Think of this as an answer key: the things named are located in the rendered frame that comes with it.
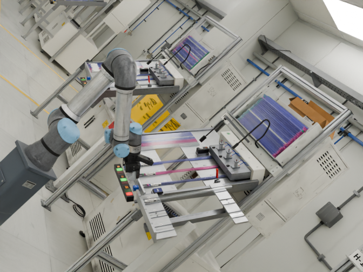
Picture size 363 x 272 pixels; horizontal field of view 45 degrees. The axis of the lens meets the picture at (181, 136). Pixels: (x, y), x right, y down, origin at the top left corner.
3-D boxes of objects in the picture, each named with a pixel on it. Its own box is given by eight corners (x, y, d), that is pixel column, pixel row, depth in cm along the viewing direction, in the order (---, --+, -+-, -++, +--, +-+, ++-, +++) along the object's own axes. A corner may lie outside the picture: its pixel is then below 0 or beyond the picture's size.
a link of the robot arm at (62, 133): (42, 143, 194) (64, 123, 193) (41, 130, 205) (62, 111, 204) (62, 158, 200) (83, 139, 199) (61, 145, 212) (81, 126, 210)
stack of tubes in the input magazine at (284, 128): (273, 156, 260) (307, 126, 258) (236, 118, 302) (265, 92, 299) (282, 167, 268) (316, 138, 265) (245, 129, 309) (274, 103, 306)
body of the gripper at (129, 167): (122, 166, 240) (122, 147, 234) (137, 164, 243) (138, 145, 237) (125, 174, 234) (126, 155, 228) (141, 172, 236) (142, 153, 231)
